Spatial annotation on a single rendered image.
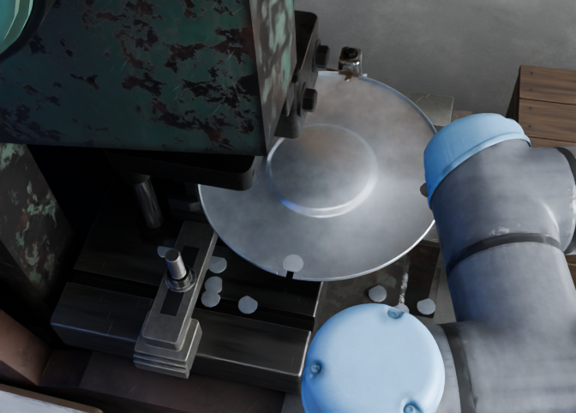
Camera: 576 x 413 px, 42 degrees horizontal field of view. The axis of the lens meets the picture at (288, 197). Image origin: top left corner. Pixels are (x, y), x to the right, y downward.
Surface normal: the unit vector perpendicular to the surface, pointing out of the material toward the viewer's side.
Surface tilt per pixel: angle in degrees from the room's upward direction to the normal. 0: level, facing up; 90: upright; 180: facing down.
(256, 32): 90
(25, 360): 74
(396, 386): 0
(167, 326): 0
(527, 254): 4
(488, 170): 9
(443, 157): 54
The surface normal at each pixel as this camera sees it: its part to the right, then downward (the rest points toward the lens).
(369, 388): -0.04, -0.56
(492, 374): -0.03, -0.37
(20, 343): 0.92, 0.00
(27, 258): 0.97, 0.17
